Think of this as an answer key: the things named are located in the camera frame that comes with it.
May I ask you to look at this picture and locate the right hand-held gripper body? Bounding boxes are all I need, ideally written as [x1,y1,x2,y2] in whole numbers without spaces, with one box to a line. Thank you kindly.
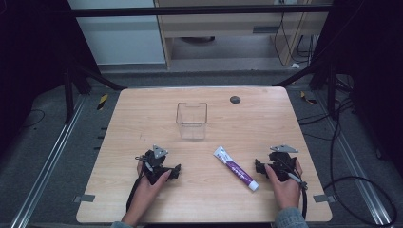
[267,144,299,183]

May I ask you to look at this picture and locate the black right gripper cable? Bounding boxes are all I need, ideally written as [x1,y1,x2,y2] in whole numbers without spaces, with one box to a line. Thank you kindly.
[286,171,309,220]

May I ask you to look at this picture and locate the black curtain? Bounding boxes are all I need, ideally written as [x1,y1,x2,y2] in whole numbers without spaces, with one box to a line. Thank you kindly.
[312,0,403,179]
[0,0,101,156]

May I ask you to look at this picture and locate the white cabinet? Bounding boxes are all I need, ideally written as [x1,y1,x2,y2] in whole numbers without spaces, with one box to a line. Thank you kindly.
[67,0,167,67]

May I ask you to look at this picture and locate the thin black floor cable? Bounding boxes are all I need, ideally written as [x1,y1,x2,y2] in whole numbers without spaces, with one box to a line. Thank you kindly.
[21,108,47,129]

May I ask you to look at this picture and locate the silver aluminium floor rail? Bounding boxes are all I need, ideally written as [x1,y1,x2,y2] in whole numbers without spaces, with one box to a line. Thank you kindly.
[10,94,87,228]
[316,90,394,228]

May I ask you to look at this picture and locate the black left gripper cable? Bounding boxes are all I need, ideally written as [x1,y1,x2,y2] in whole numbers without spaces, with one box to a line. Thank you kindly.
[125,173,144,213]

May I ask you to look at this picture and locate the yellow black tape strip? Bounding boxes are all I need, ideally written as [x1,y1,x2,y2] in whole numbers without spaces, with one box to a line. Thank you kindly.
[299,90,318,105]
[96,93,109,111]

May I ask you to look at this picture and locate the white purple toothpaste tube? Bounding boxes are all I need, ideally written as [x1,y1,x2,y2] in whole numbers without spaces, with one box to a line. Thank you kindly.
[213,145,259,192]

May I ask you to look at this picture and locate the clear plastic container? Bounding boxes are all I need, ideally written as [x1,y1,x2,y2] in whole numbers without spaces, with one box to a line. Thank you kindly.
[175,102,208,141]

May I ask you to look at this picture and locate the black metal stand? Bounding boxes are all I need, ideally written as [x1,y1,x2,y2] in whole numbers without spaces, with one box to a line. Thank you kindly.
[62,60,128,125]
[271,58,339,121]

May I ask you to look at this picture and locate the black floor cable loop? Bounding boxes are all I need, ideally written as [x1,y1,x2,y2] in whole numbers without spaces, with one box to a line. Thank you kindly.
[297,96,399,228]

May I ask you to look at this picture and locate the light wooden desk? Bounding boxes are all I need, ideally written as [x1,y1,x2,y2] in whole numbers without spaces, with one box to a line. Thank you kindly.
[154,0,334,69]

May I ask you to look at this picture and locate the grey table bracket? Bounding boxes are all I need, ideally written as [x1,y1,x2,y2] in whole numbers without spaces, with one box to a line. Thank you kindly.
[312,194,336,204]
[72,194,96,204]

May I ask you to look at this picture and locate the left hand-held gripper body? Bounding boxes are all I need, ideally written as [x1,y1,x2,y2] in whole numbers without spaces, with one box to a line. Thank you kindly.
[135,144,174,186]

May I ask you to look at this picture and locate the person's left hand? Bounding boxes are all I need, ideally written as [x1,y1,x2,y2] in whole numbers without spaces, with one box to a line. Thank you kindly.
[136,160,173,212]

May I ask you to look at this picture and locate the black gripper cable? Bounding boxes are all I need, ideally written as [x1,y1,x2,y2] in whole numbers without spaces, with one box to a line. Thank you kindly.
[125,173,144,213]
[286,171,309,220]

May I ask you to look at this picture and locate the person's right hand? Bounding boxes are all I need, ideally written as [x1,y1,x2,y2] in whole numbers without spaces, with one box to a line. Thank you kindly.
[263,159,304,211]

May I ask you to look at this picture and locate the black horizontal frame bar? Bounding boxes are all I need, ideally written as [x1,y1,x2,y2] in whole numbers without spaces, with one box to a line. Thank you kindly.
[69,4,333,18]

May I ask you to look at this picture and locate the black hanging desk cables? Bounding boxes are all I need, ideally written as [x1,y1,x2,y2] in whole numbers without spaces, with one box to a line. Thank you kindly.
[273,11,316,68]

